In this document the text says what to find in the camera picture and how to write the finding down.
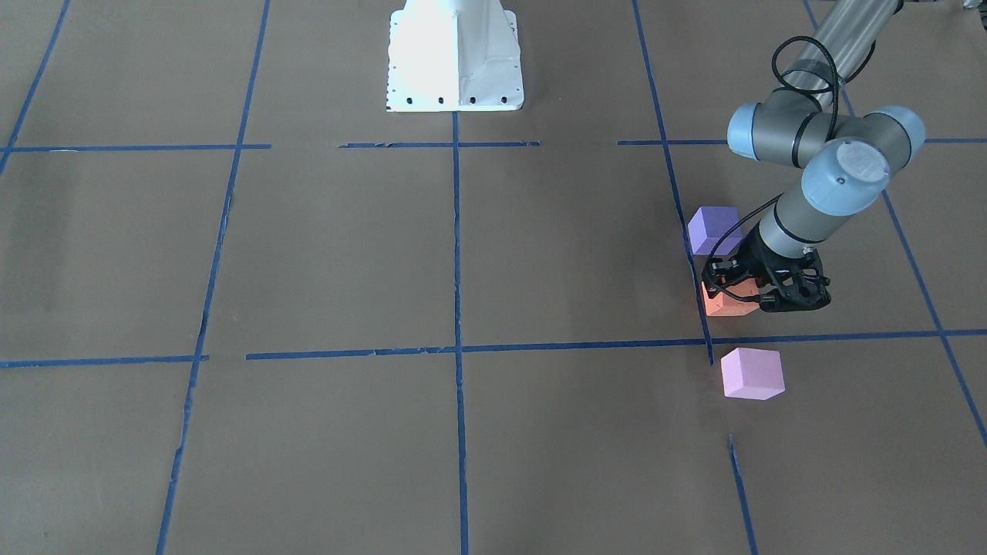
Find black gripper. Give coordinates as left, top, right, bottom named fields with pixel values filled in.
left=702, top=230, right=831, bottom=312

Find orange foam block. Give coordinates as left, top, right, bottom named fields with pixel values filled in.
left=702, top=278, right=760, bottom=318

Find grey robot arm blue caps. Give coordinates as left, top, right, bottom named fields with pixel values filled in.
left=701, top=1, right=926, bottom=313

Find long blue tape strip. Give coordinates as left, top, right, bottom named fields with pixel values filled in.
left=632, top=1, right=760, bottom=554

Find pink foam block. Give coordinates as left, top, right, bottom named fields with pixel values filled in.
left=719, top=348, right=787, bottom=400

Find purple foam block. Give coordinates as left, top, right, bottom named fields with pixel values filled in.
left=687, top=205, right=740, bottom=256

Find crossing blue tape strip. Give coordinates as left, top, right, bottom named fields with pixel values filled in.
left=1, top=329, right=986, bottom=370

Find diagonal blue tape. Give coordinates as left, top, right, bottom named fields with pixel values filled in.
left=801, top=1, right=986, bottom=446

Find centre vertical blue tape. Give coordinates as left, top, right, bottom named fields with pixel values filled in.
left=451, top=112, right=471, bottom=554

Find vertical blue tape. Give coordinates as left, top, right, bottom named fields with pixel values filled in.
left=451, top=112, right=471, bottom=554
left=154, top=1, right=272, bottom=554

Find far blue tape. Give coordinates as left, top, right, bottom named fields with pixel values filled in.
left=1, top=1, right=71, bottom=171

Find upper horizontal blue tape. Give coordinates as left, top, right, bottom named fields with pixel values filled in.
left=2, top=140, right=727, bottom=153

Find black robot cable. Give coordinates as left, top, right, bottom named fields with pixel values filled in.
left=706, top=35, right=841, bottom=303

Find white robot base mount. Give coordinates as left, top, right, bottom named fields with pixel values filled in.
left=386, top=1, right=525, bottom=113

